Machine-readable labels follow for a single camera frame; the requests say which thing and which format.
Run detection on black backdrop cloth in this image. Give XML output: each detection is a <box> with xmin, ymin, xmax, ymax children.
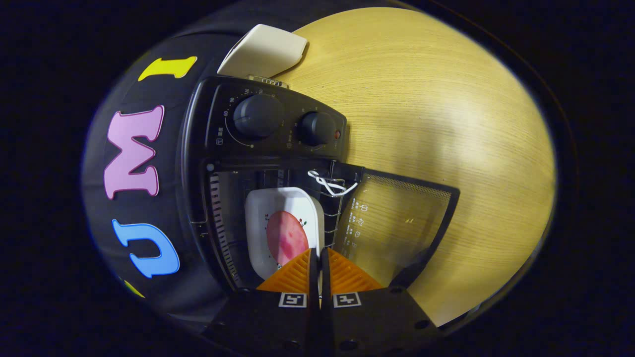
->
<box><xmin>81</xmin><ymin>0</ymin><xmax>397</xmax><ymax>325</ymax></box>

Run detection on white pop-up toaster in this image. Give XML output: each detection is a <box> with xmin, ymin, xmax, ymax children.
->
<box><xmin>217</xmin><ymin>23</ymin><xmax>309</xmax><ymax>80</ymax></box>

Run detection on white rectangular plate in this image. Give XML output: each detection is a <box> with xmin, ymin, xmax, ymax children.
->
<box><xmin>244</xmin><ymin>186</ymin><xmax>326</xmax><ymax>281</ymax></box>

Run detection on pink ham slice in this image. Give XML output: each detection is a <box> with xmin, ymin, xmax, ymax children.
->
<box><xmin>266</xmin><ymin>210</ymin><xmax>310</xmax><ymax>267</ymax></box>

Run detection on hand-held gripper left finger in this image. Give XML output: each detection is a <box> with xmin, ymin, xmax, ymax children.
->
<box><xmin>202</xmin><ymin>248</ymin><xmax>320</xmax><ymax>357</ymax></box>

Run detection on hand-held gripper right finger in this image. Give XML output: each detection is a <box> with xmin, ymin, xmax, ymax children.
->
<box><xmin>320</xmin><ymin>247</ymin><xmax>441</xmax><ymax>357</ymax></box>

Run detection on white string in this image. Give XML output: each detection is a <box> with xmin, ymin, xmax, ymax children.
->
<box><xmin>307</xmin><ymin>170</ymin><xmax>359</xmax><ymax>198</ymax></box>

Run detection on metal wire oven rack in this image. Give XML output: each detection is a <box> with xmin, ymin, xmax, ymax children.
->
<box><xmin>320</xmin><ymin>171</ymin><xmax>350</xmax><ymax>246</ymax></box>

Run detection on black toaster oven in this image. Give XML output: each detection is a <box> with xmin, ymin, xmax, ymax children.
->
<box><xmin>181</xmin><ymin>75</ymin><xmax>460</xmax><ymax>300</ymax></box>

